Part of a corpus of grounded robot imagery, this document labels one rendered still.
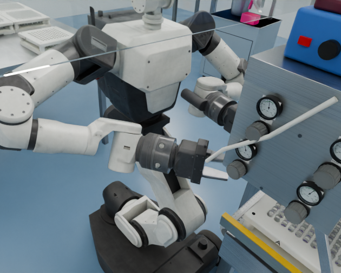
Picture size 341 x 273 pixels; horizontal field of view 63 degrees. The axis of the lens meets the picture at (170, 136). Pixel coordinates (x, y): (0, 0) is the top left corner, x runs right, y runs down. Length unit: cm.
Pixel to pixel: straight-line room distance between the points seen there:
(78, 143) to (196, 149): 26
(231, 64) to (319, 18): 67
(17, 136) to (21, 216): 141
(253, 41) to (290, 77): 270
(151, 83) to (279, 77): 47
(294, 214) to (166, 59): 55
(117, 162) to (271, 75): 40
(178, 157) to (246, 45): 260
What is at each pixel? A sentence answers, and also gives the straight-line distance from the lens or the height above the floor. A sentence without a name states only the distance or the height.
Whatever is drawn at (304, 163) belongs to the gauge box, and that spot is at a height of 121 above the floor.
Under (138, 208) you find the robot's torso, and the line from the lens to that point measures 151.
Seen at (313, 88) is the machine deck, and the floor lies 132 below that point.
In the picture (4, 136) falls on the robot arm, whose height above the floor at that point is 114.
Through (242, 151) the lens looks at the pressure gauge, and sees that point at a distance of 52.
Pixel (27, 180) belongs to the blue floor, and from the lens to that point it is 220.
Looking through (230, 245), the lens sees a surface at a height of 86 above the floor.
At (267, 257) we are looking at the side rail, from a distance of 71.
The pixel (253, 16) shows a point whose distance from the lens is 56.
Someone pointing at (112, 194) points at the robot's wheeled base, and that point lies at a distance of 152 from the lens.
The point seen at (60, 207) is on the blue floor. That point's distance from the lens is 197.
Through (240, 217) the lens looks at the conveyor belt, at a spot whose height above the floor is 89.
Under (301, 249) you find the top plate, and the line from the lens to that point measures 69.
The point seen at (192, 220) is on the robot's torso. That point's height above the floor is 61.
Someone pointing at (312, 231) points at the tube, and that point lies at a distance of 72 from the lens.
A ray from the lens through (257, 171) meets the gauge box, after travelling 54.
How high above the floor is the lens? 148
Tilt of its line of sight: 37 degrees down
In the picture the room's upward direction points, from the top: 6 degrees clockwise
